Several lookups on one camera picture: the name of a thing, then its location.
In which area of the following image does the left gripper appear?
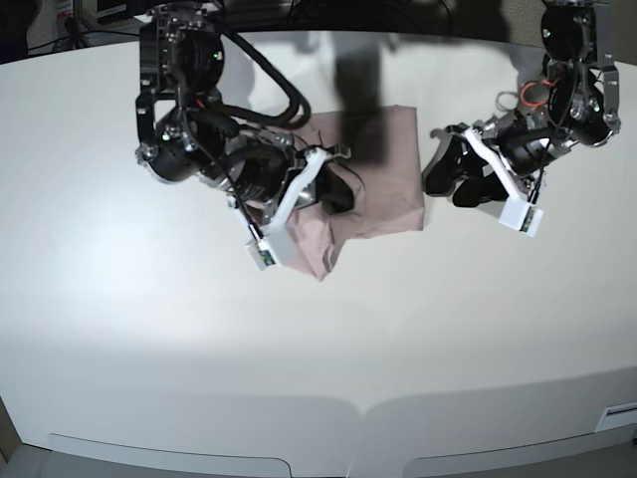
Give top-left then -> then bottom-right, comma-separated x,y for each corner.
422,113 -> 577,208

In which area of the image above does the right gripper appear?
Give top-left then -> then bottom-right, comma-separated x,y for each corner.
218,131 -> 360,239

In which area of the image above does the pink T-shirt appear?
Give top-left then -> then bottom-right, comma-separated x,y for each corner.
273,106 -> 425,280

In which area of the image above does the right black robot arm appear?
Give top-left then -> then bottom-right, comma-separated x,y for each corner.
135,1 -> 354,239

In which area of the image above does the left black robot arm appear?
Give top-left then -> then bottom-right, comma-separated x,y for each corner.
422,1 -> 621,208

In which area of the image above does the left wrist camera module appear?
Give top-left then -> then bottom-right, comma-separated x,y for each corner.
499,196 -> 543,237

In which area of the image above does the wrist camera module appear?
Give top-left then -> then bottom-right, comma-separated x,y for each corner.
499,196 -> 543,237
246,231 -> 297,271

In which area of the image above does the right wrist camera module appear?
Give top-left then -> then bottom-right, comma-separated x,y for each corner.
246,231 -> 297,271

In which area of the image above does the background cables and equipment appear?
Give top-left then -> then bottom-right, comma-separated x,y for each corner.
29,0 -> 150,51

